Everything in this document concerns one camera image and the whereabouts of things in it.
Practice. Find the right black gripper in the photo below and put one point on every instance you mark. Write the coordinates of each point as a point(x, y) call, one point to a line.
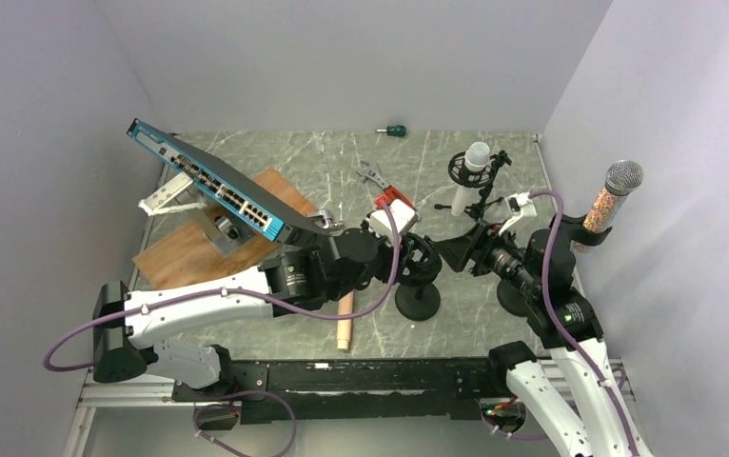
point(458, 249)

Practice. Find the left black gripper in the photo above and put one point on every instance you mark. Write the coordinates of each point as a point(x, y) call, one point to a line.
point(388, 250)

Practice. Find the black shock mount desk stand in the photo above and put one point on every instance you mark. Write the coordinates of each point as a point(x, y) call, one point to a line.
point(416, 296)

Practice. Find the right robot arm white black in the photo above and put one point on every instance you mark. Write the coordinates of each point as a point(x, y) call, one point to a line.
point(596, 421)

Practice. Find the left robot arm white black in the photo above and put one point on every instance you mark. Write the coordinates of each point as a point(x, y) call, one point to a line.
point(135, 332)

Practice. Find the black mini tripod stand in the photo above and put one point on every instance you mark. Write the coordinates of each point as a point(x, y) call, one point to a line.
point(484, 184)

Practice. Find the black round base clip stand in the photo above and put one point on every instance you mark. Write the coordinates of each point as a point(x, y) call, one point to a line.
point(546, 263)

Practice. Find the sprinkle pattern silver microphone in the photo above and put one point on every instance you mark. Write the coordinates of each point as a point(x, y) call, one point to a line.
point(621, 179)

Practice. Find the silver metal clamp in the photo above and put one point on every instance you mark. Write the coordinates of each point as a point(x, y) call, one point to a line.
point(325, 218)

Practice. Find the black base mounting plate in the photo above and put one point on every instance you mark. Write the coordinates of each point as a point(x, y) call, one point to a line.
point(366, 388)

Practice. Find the green stubby screwdriver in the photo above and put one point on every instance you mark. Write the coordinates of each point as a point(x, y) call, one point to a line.
point(399, 131)

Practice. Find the wooden board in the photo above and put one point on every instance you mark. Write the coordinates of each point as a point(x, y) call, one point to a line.
point(186, 257)

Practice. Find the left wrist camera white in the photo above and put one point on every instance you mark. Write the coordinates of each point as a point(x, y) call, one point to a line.
point(398, 215)

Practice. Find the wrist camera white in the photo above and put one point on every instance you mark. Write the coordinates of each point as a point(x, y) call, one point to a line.
point(398, 215)
point(522, 210)

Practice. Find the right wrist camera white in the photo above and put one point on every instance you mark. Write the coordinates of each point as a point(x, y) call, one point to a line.
point(522, 210)

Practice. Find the white microphone in shock mount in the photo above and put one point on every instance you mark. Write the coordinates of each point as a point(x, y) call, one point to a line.
point(467, 171)

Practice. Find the red handled adjustable wrench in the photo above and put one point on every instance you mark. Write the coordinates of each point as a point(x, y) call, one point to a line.
point(370, 171)

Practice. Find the blue black network switch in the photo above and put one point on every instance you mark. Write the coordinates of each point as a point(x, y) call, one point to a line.
point(257, 207)

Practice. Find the grey metal mount block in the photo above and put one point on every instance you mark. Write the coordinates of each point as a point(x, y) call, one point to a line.
point(227, 233)

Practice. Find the white bracket stand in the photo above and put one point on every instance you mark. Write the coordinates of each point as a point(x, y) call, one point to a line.
point(175, 196)

